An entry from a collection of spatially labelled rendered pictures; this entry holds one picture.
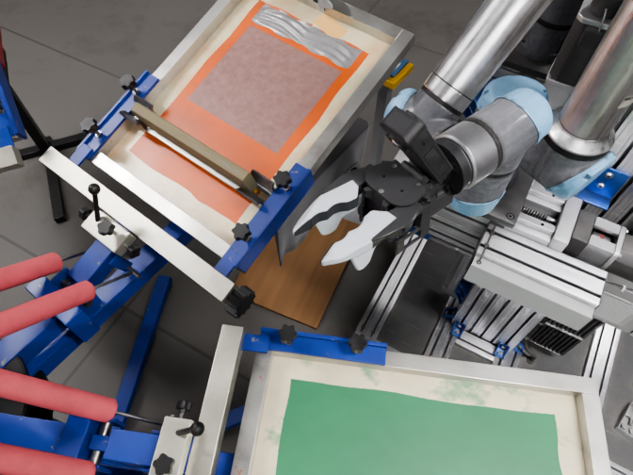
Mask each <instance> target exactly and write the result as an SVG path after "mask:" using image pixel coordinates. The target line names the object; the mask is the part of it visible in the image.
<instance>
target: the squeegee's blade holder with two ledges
mask: <svg viewBox="0 0 633 475"><path fill-rule="evenodd" d="M146 131H147V133H149V134H150V135H152V136H153V137H155V138H157V139H159V140H160V141H162V142H163V143H165V144H166V145H168V146H169V147H171V149H173V150H175V151H176V152H178V153H179V154H181V155H182V156H184V157H186V158H187V159H189V160H190V161H192V162H193V163H195V164H197V165H198V166H200V167H201V168H203V169H204V170H206V171H207V172H209V173H211V174H212V175H214V176H216V177H217V178H218V179H219V180H221V181H222V182H224V183H225V184H227V185H228V186H230V187H231V188H233V189H237V188H241V186H239V185H238V184H236V183H235V182H233V181H232V180H230V179H228V178H227V177H225V176H224V175H222V174H221V173H219V172H217V171H215V170H214V169H212V168H211V167H209V166H208V165H206V164H205V163H203V162H202V161H200V160H199V159H198V158H196V157H195V156H193V155H191V154H190V153H188V152H187V151H185V150H183V149H182V148H180V147H179V146H177V145H176V144H174V143H173V142H171V141H169V140H168V139H166V138H164V137H163V136H161V135H160V134H158V133H157V132H155V131H154V130H153V129H151V128H150V127H148V128H147V129H146Z"/></svg>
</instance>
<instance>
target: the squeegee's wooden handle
mask: <svg viewBox="0 0 633 475"><path fill-rule="evenodd" d="M131 111H132V112H133V113H134V114H135V116H136V117H137V118H138V119H139V120H140V121H142V122H143V123H144V125H145V126H147V127H150V128H151V129H153V130H154V131H155V132H157V133H158V134H160V135H161V136H163V137H164V138H166V139H168V140H169V141H171V142H173V143H174V144H176V145H177V146H179V147H180V148H182V149H183V150H185V151H187V152H188V153H190V154H191V155H193V156H195V157H196V158H198V159H199V160H200V161H202V162H203V163H205V164H206V165H208V166H209V167H211V168H212V169H214V170H215V171H217V172H219V173H221V174H222V175H224V176H225V177H227V178H228V179H230V180H232V181H233V182H235V183H236V184H238V185H239V186H241V187H242V188H243V189H245V190H246V191H248V192H249V193H250V194H252V193H253V191H254V190H255V189H256V187H257V186H258V185H257V183H256V182H255V180H254V179H253V177H252V175H251V173H250V172H248V171H246V170H244V169H243V168H241V167H240V166H238V165H236V164H235V163H234V162H233V161H231V160H229V159H228V158H226V157H225V156H222V155H221V154H219V153H218V152H216V151H214V150H213V149H211V148H210V147H208V146H207V145H205V144H203V143H202V142H200V141H199V140H197V139H195V138H193V137H192V136H190V135H189V134H188V133H186V132H185V131H183V130H181V129H180V128H178V127H177V126H175V125H174V124H172V123H170V122H168V121H167V120H165V119H163V118H162V117H160V116H159V115H157V114H155V113H154V112H152V111H151V110H150V109H148V108H147V107H145V106H143V105H142V104H140V103H138V102H136V103H134V105H133V106H132V107H131Z"/></svg>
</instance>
